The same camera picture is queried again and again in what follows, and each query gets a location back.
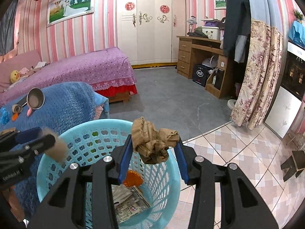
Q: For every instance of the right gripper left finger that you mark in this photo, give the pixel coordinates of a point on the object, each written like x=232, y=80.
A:
x=64, y=205

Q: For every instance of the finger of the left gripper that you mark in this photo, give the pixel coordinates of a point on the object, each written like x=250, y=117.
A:
x=37, y=146
x=20, y=137

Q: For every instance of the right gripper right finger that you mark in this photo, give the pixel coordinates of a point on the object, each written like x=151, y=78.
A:
x=241, y=204

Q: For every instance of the blue plastic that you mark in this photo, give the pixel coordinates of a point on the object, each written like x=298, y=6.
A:
x=4, y=116

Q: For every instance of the brown paper tube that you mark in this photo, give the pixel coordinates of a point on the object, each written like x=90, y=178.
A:
x=59, y=150

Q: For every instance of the silver snack wrapper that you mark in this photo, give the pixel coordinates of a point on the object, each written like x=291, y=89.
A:
x=128, y=202

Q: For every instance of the orange peel piece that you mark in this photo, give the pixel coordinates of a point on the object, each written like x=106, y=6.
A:
x=132, y=179

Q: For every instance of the brown paper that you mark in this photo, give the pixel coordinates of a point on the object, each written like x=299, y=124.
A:
x=151, y=144

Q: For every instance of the black smartphone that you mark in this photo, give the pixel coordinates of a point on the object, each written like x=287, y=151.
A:
x=22, y=103

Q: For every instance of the pink mug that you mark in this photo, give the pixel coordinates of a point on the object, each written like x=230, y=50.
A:
x=35, y=100

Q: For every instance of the blue fluffy blanket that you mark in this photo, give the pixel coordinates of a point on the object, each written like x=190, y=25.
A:
x=66, y=105

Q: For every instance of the yellow duck plush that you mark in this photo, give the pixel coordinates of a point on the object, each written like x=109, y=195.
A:
x=14, y=76

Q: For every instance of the dark wooden stool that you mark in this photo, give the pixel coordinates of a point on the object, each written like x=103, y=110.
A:
x=295, y=165

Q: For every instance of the pink headboard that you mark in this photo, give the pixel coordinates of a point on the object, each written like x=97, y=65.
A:
x=18, y=62

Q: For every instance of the light blue plastic basket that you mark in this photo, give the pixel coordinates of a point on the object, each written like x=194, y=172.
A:
x=90, y=142

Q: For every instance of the purple dotted bed cover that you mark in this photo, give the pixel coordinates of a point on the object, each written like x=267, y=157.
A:
x=108, y=71

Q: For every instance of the grey window curtain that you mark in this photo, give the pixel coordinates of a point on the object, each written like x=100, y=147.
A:
x=7, y=28

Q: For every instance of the floral curtain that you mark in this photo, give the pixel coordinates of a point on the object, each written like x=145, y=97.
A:
x=261, y=75

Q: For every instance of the black box under desk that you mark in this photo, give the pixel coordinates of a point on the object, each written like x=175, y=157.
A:
x=200, y=74

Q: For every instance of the framed wedding photo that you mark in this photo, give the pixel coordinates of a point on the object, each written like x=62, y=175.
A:
x=62, y=10

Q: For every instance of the wooden desk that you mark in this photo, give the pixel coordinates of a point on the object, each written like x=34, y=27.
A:
x=196, y=50

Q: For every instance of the dark hanging coat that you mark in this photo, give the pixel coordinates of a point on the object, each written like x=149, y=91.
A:
x=237, y=29

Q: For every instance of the white storage box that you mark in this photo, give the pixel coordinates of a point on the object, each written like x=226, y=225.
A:
x=211, y=32

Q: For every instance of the white wardrobe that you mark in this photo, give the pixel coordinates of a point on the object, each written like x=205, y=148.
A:
x=148, y=30

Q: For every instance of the desk lamp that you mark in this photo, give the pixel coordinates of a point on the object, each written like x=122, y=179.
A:
x=191, y=23

